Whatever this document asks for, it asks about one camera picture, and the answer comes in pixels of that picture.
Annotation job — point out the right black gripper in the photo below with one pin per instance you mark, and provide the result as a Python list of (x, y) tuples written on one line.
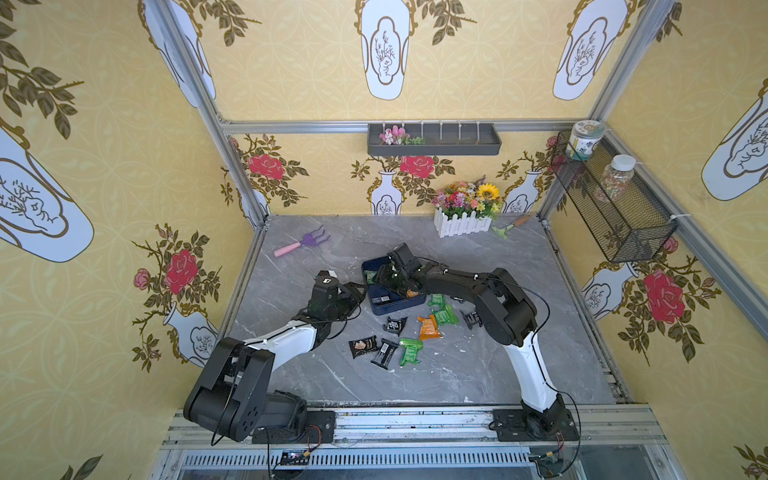
[(393, 275)]

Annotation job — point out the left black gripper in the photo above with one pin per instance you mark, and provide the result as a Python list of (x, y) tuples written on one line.
[(349, 293)]

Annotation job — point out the dark blue storage box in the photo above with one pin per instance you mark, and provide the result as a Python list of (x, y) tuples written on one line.
[(382, 300)]

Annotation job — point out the green cookie packet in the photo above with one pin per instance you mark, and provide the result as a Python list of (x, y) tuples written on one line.
[(437, 302), (446, 316), (412, 348)]

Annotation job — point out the small black checkered packet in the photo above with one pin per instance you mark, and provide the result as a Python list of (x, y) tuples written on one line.
[(395, 325)]

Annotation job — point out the black cookie packet with picture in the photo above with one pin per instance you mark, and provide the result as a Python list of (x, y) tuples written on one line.
[(363, 346)]

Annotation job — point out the black checkered cookie packet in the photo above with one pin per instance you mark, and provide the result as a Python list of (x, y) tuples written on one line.
[(472, 320)]

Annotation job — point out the black cookie packet barcode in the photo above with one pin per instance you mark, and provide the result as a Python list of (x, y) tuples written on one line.
[(385, 354)]

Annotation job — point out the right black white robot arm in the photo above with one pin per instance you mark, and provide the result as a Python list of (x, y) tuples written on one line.
[(508, 315)]

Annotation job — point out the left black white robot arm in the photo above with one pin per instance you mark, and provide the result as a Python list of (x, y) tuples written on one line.
[(231, 397)]

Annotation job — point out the white fence flower pot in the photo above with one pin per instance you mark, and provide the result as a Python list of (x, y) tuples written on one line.
[(466, 207)]

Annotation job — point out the pink purple toy rake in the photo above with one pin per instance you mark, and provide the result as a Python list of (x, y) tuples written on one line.
[(313, 238)]

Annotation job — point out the green toy garden shovel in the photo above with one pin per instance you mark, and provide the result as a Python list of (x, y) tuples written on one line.
[(502, 232)]

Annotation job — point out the pink flowers in tray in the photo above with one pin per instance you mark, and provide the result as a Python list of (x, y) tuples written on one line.
[(396, 135)]

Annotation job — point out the small circuit board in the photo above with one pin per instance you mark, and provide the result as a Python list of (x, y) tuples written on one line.
[(294, 458)]

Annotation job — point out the clear white lid jar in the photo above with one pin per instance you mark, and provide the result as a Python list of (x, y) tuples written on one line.
[(615, 177)]

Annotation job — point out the white lid patterned jar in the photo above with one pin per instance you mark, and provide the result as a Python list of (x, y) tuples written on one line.
[(584, 137)]

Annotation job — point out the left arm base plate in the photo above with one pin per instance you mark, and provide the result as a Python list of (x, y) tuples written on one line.
[(315, 427)]

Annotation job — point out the grey wall shelf tray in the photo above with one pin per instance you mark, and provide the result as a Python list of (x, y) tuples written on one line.
[(442, 138)]

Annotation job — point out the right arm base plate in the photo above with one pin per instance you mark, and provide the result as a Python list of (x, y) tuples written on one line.
[(522, 425)]

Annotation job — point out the black wire mesh basket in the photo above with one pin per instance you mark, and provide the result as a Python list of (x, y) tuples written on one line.
[(630, 224)]

